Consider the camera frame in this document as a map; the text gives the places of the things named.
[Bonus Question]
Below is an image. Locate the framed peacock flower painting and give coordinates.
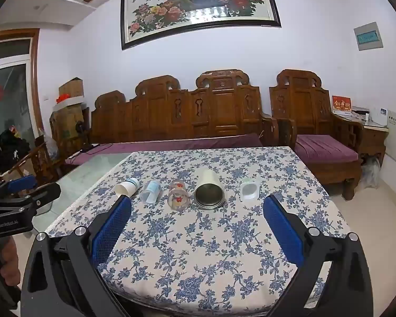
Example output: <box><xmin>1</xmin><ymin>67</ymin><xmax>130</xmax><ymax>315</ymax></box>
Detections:
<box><xmin>120</xmin><ymin>0</ymin><xmax>282</xmax><ymax>51</ymax></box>

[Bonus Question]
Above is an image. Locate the pile of black clothes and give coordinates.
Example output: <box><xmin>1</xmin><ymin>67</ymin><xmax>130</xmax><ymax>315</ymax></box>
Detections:
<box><xmin>0</xmin><ymin>128</ymin><xmax>31</xmax><ymax>176</ymax></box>

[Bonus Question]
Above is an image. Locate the person's left hand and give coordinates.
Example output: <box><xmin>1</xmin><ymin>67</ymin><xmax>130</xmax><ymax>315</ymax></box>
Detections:
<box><xmin>0</xmin><ymin>238</ymin><xmax>21</xmax><ymax>282</ymax></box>

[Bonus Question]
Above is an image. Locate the grey wall box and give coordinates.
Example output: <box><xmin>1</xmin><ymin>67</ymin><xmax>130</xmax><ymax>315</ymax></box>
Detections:
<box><xmin>353</xmin><ymin>22</ymin><xmax>384</xmax><ymax>51</ymax></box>

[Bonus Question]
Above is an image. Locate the square purple seat cushion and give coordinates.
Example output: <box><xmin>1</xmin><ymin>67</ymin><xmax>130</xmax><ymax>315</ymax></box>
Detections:
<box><xmin>294</xmin><ymin>134</ymin><xmax>360</xmax><ymax>163</ymax></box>

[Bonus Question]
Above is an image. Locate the wooden chair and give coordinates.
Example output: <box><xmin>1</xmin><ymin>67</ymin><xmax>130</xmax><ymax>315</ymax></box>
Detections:
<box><xmin>6</xmin><ymin>141</ymin><xmax>62</xmax><ymax>189</ymax></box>

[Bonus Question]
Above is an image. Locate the carved wooden sofa bench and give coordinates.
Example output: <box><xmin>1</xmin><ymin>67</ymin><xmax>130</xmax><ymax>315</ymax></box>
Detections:
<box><xmin>90</xmin><ymin>69</ymin><xmax>280</xmax><ymax>149</ymax></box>

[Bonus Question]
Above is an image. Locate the clear blue plastic cup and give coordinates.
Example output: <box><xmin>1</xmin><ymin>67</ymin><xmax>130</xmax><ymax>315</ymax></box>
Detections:
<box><xmin>139</xmin><ymin>180</ymin><xmax>162</xmax><ymax>204</ymax></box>

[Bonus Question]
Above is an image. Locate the red desk calendar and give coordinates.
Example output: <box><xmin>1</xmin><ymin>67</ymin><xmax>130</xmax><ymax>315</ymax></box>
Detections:
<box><xmin>331</xmin><ymin>95</ymin><xmax>352</xmax><ymax>115</ymax></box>

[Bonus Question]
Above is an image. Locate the small cardboard box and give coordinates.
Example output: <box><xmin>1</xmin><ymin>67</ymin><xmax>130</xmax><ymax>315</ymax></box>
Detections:
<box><xmin>58</xmin><ymin>77</ymin><xmax>84</xmax><ymax>102</ymax></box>

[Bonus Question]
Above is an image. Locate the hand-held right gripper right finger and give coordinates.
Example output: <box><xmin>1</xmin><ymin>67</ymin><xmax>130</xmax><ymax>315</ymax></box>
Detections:
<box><xmin>263</xmin><ymin>194</ymin><xmax>374</xmax><ymax>317</ymax></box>

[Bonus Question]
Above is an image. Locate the large cardboard box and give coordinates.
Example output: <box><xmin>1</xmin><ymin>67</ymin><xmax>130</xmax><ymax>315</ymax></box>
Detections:
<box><xmin>50</xmin><ymin>103</ymin><xmax>90</xmax><ymax>146</ymax></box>

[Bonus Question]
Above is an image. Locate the small white square cup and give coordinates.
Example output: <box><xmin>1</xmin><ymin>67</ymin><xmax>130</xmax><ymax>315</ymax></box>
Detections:
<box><xmin>239</xmin><ymin>178</ymin><xmax>260</xmax><ymax>202</ymax></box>

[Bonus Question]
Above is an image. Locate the blue floral tablecloth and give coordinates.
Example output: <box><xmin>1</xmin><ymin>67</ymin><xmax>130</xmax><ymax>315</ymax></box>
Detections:
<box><xmin>44</xmin><ymin>146</ymin><xmax>352</xmax><ymax>308</ymax></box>

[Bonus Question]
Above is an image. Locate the white cup with teal band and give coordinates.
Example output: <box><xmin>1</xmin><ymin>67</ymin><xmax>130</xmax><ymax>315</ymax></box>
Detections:
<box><xmin>115</xmin><ymin>178</ymin><xmax>141</xmax><ymax>198</ymax></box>

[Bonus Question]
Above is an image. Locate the glass cup with red print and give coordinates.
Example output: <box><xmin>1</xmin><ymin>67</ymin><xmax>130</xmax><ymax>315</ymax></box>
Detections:
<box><xmin>167</xmin><ymin>179</ymin><xmax>190</xmax><ymax>211</ymax></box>

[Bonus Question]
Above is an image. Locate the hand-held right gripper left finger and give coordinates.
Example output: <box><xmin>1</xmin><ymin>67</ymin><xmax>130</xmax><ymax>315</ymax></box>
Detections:
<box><xmin>20</xmin><ymin>195</ymin><xmax>133</xmax><ymax>317</ymax></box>

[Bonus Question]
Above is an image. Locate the wooden side table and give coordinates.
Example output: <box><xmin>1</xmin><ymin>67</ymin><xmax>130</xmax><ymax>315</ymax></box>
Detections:
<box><xmin>361</xmin><ymin>120</ymin><xmax>389</xmax><ymax>173</ymax></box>

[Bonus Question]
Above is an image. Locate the long purple seat cushion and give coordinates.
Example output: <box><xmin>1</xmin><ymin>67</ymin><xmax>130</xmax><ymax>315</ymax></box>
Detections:
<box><xmin>65</xmin><ymin>133</ymin><xmax>263</xmax><ymax>166</ymax></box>

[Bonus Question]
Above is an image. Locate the clear plastic bag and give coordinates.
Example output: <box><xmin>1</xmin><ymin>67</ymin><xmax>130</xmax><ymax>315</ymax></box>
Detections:
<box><xmin>362</xmin><ymin>156</ymin><xmax>382</xmax><ymax>189</ymax></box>

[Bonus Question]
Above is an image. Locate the carved wooden armchair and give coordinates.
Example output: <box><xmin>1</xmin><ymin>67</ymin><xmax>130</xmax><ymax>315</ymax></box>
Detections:
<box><xmin>268</xmin><ymin>69</ymin><xmax>364</xmax><ymax>201</ymax></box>

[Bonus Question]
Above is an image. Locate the glass door with wooden frame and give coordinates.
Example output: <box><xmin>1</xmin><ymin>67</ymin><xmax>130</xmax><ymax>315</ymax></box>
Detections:
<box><xmin>0</xmin><ymin>28</ymin><xmax>46</xmax><ymax>146</ymax></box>

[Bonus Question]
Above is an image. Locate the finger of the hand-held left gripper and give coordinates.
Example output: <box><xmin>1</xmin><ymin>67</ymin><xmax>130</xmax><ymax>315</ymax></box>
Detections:
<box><xmin>0</xmin><ymin>175</ymin><xmax>38</xmax><ymax>201</ymax></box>
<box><xmin>0</xmin><ymin>182</ymin><xmax>62</xmax><ymax>211</ymax></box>

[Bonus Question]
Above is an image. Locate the cream steel-lined cup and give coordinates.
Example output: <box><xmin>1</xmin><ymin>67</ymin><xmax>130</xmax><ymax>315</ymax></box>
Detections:
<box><xmin>194</xmin><ymin>169</ymin><xmax>226</xmax><ymax>211</ymax></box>

